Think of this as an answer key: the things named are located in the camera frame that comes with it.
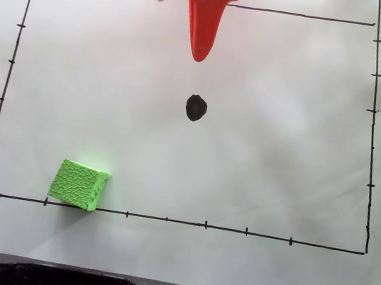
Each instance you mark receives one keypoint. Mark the green textured block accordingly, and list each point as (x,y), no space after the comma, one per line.
(74,184)

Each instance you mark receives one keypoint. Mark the black dot mark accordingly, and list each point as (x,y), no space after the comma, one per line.
(196,108)

